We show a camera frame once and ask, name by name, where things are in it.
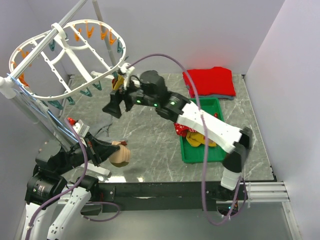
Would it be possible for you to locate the yellow bear sock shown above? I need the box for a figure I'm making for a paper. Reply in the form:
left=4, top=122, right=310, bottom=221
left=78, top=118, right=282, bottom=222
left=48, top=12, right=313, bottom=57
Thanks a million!
left=186, top=131, right=205, bottom=147

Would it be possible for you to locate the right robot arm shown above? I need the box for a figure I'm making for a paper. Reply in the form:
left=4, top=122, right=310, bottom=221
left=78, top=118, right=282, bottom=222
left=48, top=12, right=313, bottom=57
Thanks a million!
left=102, top=70, right=253, bottom=200

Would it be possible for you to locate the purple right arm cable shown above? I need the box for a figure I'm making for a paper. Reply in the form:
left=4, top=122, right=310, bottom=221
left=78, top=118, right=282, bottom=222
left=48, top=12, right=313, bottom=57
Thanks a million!
left=127, top=52, right=247, bottom=226

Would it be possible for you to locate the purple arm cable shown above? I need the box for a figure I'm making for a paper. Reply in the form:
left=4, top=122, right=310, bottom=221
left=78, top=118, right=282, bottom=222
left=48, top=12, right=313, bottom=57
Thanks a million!
left=24, top=117, right=88, bottom=240
left=127, top=52, right=247, bottom=226

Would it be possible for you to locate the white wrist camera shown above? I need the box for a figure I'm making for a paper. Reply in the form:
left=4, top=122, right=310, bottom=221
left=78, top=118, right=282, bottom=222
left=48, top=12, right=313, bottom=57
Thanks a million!
left=72, top=119, right=90, bottom=138
left=119, top=62, right=135, bottom=90

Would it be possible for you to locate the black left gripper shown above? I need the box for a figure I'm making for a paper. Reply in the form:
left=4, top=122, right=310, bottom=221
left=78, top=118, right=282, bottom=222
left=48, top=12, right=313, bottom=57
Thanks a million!
left=56, top=130, right=120, bottom=174

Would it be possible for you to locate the grey cloth on rack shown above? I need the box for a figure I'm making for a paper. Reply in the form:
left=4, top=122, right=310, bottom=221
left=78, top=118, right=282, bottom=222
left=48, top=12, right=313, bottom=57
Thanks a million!
left=42, top=107, right=128, bottom=143

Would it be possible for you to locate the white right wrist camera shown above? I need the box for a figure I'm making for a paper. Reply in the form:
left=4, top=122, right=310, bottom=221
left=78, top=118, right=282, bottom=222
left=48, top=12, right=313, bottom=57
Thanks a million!
left=119, top=62, right=135, bottom=90

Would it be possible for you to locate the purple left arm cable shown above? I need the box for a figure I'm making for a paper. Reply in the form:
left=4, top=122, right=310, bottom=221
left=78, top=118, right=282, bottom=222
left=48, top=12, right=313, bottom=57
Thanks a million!
left=24, top=117, right=88, bottom=240

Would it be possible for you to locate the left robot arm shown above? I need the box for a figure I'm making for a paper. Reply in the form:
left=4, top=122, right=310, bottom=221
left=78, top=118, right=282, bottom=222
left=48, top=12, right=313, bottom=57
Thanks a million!
left=21, top=133, right=120, bottom=240

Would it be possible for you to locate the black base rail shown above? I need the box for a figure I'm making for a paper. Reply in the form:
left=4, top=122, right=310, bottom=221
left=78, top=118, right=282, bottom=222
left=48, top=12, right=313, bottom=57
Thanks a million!
left=99, top=181, right=236, bottom=211

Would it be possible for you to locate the red snowflake christmas sock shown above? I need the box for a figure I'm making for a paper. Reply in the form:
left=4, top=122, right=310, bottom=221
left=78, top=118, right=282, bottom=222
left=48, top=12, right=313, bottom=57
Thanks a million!
left=173, top=122, right=197, bottom=138

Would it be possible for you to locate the white round clip hanger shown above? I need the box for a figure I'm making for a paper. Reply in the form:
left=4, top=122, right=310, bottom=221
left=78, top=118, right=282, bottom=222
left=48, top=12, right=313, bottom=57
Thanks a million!
left=0, top=19, right=127, bottom=103

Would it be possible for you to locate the white drying rack stand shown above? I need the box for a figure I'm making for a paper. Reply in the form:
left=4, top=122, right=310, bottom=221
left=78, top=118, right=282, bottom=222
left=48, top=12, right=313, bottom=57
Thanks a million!
left=0, top=0, right=148, bottom=179

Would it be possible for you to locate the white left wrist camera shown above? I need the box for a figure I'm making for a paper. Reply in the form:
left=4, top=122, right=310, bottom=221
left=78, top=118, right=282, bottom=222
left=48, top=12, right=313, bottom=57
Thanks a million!
left=72, top=119, right=90, bottom=138

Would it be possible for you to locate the red folded cloth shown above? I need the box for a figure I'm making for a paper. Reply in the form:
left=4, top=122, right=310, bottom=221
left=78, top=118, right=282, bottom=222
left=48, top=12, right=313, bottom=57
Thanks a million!
left=187, top=66, right=236, bottom=99

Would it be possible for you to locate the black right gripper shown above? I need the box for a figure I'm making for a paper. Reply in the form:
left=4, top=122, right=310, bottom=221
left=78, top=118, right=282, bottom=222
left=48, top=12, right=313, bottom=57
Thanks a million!
left=102, top=74, right=158, bottom=119

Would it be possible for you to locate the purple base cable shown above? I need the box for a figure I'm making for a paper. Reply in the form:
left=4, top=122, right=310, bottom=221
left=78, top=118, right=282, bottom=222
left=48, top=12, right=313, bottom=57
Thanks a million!
left=81, top=201, right=121, bottom=223

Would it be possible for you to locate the green plastic tray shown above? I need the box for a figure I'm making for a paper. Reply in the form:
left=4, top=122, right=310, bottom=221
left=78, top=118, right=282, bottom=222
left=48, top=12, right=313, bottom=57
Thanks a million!
left=179, top=97, right=226, bottom=164

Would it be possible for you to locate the grey folded cloth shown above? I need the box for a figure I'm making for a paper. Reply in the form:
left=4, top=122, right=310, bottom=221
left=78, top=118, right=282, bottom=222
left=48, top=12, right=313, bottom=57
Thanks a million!
left=186, top=85, right=235, bottom=100

